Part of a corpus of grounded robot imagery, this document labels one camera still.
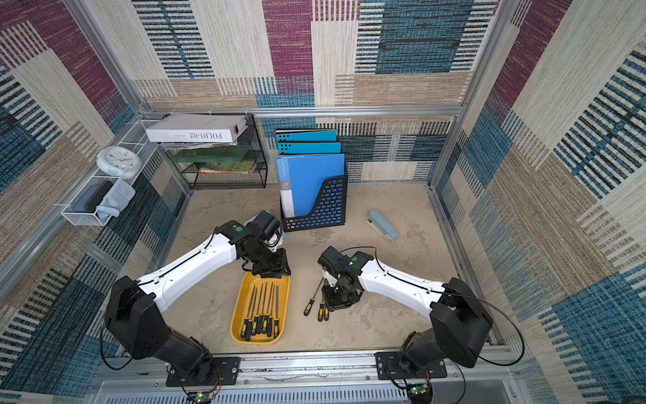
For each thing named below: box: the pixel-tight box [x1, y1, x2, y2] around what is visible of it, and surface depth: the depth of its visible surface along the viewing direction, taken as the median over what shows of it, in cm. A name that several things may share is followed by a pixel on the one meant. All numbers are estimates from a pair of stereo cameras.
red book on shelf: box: [199, 160, 255, 175], surface depth 102 cm
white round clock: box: [96, 145, 143, 180], surface depth 76 cm
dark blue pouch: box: [73, 180, 114, 213], surface depth 67 cm
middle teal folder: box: [276, 142, 342, 155], surface depth 96 cm
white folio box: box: [145, 113, 249, 144], surface depth 81 cm
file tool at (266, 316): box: [261, 281, 274, 335], surface depth 83 cm
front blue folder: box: [274, 153, 346, 218], surface depth 93 cm
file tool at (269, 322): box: [266, 283, 276, 338], surface depth 83 cm
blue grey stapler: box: [365, 209, 399, 243], surface depth 103 cm
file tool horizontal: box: [240, 286, 256, 340], surface depth 82 cm
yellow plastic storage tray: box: [230, 271, 292, 346], surface depth 85 cm
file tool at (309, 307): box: [302, 276, 325, 317], surface depth 86 cm
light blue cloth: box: [95, 178, 137, 221], surface depth 70 cm
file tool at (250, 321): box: [245, 287, 259, 342], surface depth 82 cm
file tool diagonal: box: [256, 281, 268, 335], surface depth 83 cm
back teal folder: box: [275, 128, 338, 143], surface depth 102 cm
